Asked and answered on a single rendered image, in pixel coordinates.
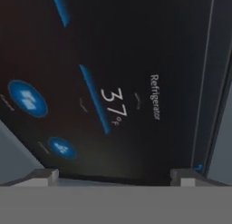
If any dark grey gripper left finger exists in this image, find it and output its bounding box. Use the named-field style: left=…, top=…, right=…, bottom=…
left=2, top=168, right=60, bottom=188

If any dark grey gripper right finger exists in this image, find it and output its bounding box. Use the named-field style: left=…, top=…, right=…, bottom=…
left=169, top=168, right=228, bottom=188

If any grey fridge door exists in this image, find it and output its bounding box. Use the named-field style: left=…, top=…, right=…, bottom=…
left=207, top=54, right=232, bottom=185

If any grey freezer door with display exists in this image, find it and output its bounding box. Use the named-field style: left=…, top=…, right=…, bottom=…
left=0, top=0, right=232, bottom=187

